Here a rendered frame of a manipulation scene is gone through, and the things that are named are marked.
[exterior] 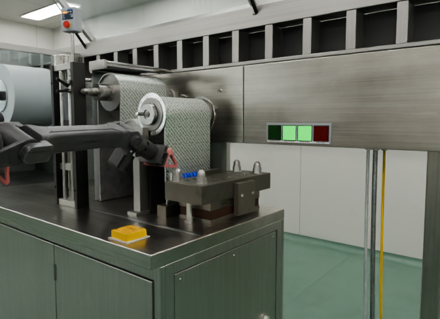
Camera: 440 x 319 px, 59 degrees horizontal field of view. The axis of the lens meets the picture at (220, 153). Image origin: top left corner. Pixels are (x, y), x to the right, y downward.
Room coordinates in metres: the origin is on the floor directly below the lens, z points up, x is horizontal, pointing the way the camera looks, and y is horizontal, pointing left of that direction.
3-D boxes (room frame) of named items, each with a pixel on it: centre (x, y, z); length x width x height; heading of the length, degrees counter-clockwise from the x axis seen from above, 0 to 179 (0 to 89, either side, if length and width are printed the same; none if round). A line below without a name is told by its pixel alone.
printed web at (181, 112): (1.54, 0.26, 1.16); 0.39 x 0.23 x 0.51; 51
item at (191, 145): (1.41, 0.11, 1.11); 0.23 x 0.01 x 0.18; 141
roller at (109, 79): (1.62, 0.35, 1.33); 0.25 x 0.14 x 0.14; 141
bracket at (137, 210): (1.35, 0.29, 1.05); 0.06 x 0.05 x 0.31; 141
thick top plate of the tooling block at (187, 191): (1.37, -0.01, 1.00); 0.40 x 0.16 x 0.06; 141
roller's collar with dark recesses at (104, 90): (1.50, 0.45, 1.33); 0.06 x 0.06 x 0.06; 51
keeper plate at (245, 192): (1.33, -0.09, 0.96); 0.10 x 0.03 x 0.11; 141
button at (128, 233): (1.08, 0.26, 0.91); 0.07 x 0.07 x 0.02; 51
